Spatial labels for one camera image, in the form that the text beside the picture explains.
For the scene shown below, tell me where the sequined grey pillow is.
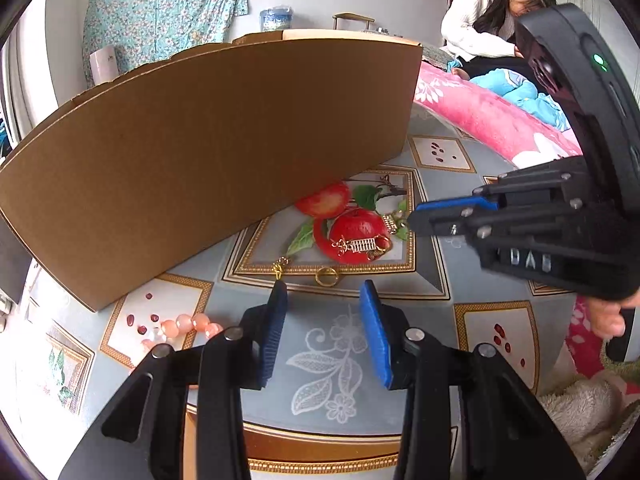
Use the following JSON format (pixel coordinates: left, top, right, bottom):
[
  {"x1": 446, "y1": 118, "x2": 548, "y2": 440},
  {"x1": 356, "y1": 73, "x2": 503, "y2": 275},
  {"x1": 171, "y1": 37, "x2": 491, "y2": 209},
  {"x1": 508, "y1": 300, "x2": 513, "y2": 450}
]
[{"x1": 419, "y1": 42, "x2": 452, "y2": 69}]

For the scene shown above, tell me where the blue padded garment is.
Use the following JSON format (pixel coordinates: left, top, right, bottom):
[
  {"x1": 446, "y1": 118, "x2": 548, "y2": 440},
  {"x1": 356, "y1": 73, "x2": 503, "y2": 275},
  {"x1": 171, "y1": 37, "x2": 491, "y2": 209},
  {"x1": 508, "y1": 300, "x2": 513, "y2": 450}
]
[{"x1": 470, "y1": 70, "x2": 572, "y2": 130}]

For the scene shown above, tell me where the silver rhinestone bar charm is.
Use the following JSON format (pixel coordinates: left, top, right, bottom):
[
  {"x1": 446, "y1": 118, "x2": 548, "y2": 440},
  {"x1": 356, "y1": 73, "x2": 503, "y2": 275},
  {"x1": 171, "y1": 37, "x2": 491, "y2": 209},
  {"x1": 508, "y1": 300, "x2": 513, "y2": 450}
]
[{"x1": 331, "y1": 236, "x2": 394, "y2": 262}]

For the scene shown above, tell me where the wooden chair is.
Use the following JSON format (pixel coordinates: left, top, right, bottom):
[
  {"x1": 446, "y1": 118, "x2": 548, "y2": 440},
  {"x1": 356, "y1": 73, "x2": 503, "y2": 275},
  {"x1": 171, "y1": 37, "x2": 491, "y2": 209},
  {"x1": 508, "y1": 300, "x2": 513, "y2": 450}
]
[{"x1": 332, "y1": 12, "x2": 376, "y2": 32}]

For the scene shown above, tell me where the blue water bottle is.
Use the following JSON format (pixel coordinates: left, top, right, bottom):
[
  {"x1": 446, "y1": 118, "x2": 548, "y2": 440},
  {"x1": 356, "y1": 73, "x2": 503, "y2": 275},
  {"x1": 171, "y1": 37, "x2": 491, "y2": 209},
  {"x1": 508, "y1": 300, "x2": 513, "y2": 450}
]
[{"x1": 259, "y1": 6, "x2": 293, "y2": 32}]

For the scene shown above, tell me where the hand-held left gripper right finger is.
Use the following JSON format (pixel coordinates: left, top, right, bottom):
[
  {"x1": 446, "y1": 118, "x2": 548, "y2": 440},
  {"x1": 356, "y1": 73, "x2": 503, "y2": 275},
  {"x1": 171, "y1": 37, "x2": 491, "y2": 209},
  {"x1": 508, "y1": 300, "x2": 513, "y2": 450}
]
[{"x1": 360, "y1": 280, "x2": 586, "y2": 480}]

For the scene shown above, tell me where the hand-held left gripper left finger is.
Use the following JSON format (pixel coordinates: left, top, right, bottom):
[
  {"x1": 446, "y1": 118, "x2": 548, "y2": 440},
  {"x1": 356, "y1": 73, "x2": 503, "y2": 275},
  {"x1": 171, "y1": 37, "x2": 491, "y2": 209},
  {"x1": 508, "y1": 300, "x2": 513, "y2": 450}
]
[{"x1": 59, "y1": 280, "x2": 289, "y2": 480}]

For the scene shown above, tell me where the pink bead bracelet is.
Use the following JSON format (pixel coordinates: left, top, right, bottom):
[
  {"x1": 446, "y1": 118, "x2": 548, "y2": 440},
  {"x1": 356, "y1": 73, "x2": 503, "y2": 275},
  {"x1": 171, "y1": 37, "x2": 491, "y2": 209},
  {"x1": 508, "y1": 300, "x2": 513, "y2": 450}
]
[{"x1": 140, "y1": 312, "x2": 224, "y2": 358}]

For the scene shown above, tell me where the person's right hand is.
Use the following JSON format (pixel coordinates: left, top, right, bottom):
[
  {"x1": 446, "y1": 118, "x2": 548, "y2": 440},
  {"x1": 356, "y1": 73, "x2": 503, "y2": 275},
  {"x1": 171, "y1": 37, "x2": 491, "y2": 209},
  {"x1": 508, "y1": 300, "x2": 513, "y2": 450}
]
[{"x1": 587, "y1": 292, "x2": 640, "y2": 339}]

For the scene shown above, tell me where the pink floral blanket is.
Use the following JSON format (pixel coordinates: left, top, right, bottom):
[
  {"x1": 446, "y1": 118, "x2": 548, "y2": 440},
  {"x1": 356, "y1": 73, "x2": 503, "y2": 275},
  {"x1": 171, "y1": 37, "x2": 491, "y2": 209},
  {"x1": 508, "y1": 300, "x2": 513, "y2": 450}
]
[{"x1": 412, "y1": 60, "x2": 618, "y2": 381}]

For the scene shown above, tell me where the green fluffy cloth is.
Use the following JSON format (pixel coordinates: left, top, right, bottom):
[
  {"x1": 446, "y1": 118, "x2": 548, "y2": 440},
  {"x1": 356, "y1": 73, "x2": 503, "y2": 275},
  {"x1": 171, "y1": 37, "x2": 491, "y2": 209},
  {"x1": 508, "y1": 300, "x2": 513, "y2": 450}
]
[{"x1": 600, "y1": 340, "x2": 640, "y2": 377}]

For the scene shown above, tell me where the teal floral wall cloth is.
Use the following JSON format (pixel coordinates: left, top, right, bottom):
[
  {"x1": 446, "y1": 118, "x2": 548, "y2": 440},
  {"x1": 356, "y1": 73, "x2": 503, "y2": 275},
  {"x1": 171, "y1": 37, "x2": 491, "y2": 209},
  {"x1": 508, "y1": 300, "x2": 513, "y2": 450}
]
[{"x1": 82, "y1": 0, "x2": 249, "y2": 88}]

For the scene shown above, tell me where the pale pink paper roll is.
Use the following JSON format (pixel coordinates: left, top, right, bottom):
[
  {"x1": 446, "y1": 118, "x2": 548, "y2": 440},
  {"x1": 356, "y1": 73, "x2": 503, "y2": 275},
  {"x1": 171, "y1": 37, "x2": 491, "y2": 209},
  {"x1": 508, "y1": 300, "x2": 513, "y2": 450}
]
[{"x1": 89, "y1": 45, "x2": 121, "y2": 86}]

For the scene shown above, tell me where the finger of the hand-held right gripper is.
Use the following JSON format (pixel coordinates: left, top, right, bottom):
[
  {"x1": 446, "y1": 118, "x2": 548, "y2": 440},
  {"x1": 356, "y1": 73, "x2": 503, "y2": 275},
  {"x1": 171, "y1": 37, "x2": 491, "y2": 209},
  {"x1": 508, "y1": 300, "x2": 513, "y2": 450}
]
[
  {"x1": 408, "y1": 205, "x2": 601, "y2": 257},
  {"x1": 409, "y1": 156, "x2": 593, "y2": 217}
]

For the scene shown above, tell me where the brown cardboard box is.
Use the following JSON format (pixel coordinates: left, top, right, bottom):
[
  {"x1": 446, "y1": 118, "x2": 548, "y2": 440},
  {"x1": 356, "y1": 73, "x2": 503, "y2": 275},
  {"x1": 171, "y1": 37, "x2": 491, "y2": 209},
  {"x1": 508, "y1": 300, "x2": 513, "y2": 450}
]
[{"x1": 0, "y1": 29, "x2": 425, "y2": 313}]

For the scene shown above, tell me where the white fluffy garment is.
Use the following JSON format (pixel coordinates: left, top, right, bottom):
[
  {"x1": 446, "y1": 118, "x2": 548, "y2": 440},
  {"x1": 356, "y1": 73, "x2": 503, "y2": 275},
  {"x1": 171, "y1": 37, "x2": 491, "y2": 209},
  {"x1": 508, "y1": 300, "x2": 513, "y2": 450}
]
[{"x1": 537, "y1": 375, "x2": 640, "y2": 463}]

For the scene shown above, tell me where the fruit print tablecloth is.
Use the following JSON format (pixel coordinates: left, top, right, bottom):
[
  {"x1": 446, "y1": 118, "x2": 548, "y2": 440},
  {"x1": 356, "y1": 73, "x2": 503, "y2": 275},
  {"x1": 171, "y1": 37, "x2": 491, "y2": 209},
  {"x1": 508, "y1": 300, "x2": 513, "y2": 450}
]
[{"x1": 15, "y1": 115, "x2": 586, "y2": 480}]

